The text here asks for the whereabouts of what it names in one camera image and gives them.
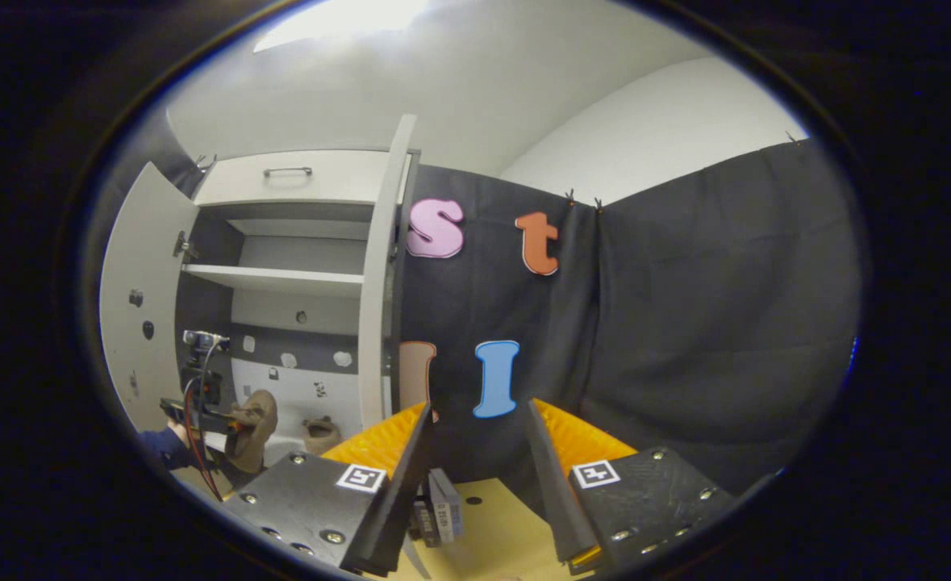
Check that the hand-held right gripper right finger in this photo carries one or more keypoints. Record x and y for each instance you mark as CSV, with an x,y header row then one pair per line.
x,y
560,500

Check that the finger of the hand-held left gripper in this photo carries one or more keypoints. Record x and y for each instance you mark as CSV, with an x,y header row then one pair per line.
x,y
177,407

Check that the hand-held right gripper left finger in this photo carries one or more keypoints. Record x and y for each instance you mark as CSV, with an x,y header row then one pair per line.
x,y
398,500

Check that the brown fuzzy shoe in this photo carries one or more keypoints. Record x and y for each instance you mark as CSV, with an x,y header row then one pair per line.
x,y
320,436
256,428

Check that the white shoe cabinet door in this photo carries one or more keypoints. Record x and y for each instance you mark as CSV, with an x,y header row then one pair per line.
x,y
378,282
148,266

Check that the white shoe cabinet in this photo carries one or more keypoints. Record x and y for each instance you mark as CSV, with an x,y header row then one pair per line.
x,y
306,254

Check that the metal door hinge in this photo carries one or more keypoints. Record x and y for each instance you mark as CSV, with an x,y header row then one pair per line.
x,y
183,246

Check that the white cabinet drawer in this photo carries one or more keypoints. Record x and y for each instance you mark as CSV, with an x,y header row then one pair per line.
x,y
338,181

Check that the dark flat box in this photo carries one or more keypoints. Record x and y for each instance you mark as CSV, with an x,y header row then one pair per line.
x,y
421,520

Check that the grey flat box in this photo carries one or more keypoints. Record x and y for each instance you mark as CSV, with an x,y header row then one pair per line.
x,y
440,508

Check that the black backdrop cloth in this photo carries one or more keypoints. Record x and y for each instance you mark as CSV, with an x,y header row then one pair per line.
x,y
685,323

